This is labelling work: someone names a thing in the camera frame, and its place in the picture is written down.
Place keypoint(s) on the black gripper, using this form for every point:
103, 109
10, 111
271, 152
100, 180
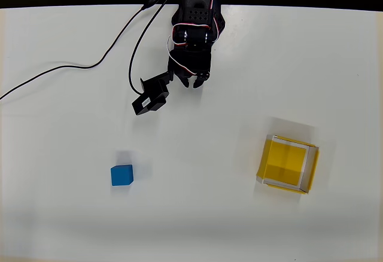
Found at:
189, 70

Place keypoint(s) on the yellow open box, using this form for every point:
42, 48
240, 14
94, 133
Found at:
287, 163

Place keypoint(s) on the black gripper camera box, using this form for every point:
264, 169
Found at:
152, 97

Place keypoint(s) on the blue cube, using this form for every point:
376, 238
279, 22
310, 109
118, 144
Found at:
121, 176

